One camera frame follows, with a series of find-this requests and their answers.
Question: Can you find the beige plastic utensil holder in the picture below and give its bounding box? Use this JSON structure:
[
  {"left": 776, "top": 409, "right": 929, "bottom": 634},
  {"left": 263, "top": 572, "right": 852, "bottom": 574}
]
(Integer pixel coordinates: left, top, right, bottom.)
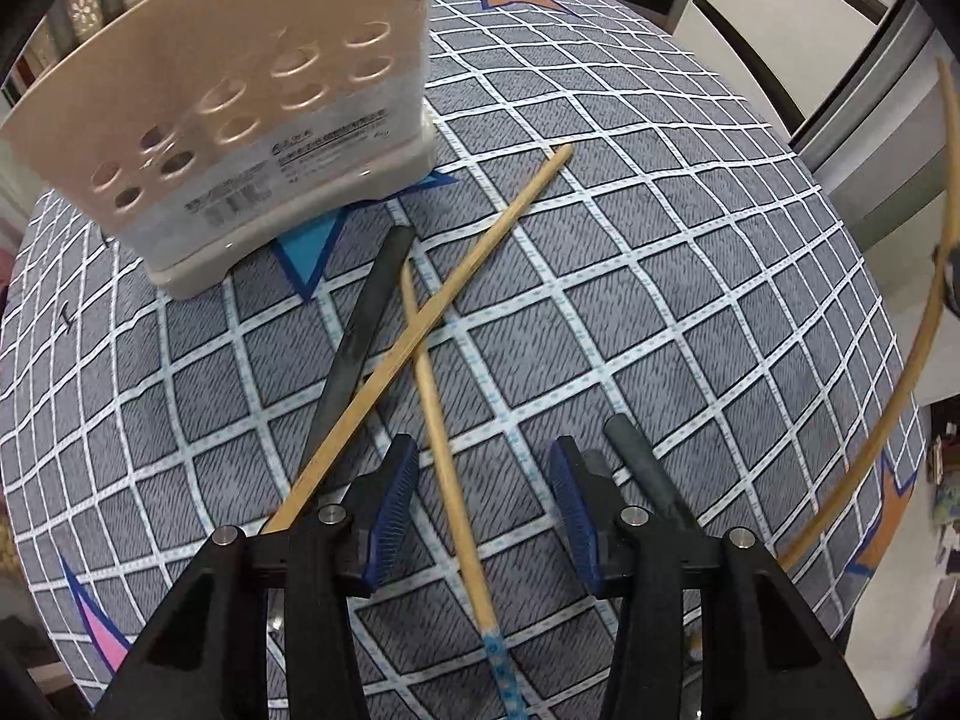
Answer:
[{"left": 0, "top": 0, "right": 440, "bottom": 299}]

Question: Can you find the grey checked star tablecloth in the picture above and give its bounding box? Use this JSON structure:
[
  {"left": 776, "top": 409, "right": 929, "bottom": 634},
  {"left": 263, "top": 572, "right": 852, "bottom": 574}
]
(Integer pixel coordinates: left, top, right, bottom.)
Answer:
[{"left": 0, "top": 0, "right": 927, "bottom": 720}]

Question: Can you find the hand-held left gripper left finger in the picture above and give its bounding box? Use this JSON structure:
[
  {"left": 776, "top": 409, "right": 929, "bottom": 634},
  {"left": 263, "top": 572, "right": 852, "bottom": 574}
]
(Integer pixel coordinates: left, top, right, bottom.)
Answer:
[{"left": 94, "top": 433, "right": 421, "bottom": 720}]

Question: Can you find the grey sliding door frame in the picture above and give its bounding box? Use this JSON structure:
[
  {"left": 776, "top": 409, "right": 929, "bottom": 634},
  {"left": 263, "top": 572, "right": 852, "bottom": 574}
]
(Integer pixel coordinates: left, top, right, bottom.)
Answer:
[{"left": 675, "top": 0, "right": 960, "bottom": 256}]

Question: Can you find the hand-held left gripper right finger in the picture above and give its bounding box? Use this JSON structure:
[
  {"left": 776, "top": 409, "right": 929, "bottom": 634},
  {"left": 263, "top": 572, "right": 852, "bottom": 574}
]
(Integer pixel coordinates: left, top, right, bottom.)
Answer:
[{"left": 547, "top": 436, "right": 878, "bottom": 720}]

